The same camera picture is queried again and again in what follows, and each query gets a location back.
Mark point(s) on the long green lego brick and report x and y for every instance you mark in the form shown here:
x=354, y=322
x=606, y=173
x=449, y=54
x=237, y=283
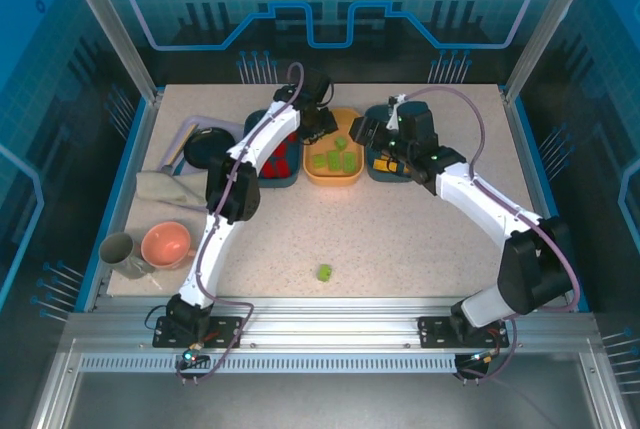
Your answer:
x=348, y=162

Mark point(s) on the beige folded cloth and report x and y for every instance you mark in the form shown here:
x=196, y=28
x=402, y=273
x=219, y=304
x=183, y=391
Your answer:
x=165, y=186

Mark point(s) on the orange lego brick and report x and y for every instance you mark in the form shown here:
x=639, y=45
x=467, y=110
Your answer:
x=396, y=168
x=381, y=165

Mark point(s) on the small circuit board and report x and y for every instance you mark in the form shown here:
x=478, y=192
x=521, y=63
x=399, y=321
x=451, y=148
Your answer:
x=480, y=356
x=192, y=358

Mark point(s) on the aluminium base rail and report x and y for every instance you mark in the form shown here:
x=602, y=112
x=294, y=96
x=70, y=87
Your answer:
x=325, y=324

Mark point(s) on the yellow plastic container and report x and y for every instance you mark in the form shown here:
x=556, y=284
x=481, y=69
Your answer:
x=330, y=176

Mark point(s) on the dark teal plastic container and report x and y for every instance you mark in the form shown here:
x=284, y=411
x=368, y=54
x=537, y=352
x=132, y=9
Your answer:
x=275, y=182
x=382, y=176

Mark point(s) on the aluminium table side rail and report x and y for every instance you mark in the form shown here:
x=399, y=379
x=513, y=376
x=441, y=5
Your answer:
x=145, y=124
x=535, y=174

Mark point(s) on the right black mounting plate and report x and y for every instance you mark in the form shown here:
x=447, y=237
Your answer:
x=432, y=331

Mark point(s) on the lavender plastic tray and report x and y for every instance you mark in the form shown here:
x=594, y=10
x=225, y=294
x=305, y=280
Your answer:
x=220, y=123

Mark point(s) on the aluminium frame post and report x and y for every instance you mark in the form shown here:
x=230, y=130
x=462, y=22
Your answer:
x=550, y=24
x=111, y=24

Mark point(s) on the black mounting plate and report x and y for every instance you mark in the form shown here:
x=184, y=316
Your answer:
x=432, y=331
x=225, y=334

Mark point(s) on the right white camera bracket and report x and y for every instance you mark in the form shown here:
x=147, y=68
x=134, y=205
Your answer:
x=395, y=111

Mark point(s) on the black round plate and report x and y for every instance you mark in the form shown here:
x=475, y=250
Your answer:
x=207, y=146

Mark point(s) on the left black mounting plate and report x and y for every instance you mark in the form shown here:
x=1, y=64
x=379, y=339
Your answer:
x=225, y=334

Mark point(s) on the grey cup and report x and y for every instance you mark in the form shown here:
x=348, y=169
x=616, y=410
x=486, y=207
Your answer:
x=117, y=251

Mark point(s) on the red lego brick cluster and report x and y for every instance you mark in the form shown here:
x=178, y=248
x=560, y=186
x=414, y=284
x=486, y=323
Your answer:
x=267, y=169

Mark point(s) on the pink ceramic cup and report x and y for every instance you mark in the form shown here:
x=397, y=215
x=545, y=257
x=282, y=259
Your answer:
x=165, y=244

